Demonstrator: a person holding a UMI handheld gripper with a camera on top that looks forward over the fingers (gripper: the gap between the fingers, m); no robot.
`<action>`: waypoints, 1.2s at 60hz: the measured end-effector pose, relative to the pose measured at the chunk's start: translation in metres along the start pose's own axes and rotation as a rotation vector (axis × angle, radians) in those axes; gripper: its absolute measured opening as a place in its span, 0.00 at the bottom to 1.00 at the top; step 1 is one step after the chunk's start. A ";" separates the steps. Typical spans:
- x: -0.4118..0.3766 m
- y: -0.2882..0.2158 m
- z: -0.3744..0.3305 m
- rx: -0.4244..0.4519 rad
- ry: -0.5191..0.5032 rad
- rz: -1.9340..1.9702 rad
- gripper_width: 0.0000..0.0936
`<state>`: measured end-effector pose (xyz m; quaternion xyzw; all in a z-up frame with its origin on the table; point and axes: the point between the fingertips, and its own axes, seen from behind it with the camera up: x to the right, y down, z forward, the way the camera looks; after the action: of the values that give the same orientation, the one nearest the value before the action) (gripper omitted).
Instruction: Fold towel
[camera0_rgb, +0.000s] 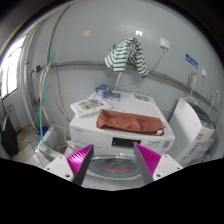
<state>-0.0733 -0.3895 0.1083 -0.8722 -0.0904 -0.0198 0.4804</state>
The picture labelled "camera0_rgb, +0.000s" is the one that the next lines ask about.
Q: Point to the blue crumpled cloth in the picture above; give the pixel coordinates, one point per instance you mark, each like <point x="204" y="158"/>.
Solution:
<point x="104" y="91"/>

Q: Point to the grey horizontal wall pipe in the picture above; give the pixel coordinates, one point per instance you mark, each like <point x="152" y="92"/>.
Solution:
<point x="151" y="74"/>

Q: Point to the white vertical drain pipe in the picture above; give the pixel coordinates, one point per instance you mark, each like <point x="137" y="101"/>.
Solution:
<point x="25" y="72"/>

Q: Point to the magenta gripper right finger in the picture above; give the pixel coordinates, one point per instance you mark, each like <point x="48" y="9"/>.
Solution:
<point x="154" y="166"/>

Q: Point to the white wall socket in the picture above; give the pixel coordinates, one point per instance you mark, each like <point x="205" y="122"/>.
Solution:
<point x="164" y="44"/>

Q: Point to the blue wall sign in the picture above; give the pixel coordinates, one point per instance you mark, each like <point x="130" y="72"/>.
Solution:
<point x="191" y="61"/>

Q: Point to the white top-load washing machine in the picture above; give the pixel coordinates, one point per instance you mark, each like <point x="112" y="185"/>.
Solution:
<point x="193" y="130"/>

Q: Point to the window with frame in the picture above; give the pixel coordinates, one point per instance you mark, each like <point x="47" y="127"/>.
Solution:
<point x="9" y="67"/>

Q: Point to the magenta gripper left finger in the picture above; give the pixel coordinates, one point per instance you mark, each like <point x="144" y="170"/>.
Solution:
<point x="73" y="167"/>

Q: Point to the white printed booklet left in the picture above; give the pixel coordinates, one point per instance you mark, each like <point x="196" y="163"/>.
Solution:
<point x="89" y="106"/>

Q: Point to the black dark object left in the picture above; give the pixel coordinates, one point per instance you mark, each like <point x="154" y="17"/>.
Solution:
<point x="8" y="137"/>

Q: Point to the green white striped cloth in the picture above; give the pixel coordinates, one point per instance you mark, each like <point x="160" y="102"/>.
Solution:
<point x="127" y="52"/>

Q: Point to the brown folded towel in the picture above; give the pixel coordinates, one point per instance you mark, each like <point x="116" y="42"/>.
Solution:
<point x="127" y="122"/>

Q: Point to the white printed leaflet right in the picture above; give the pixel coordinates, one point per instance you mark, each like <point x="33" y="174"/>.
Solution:
<point x="141" y="98"/>

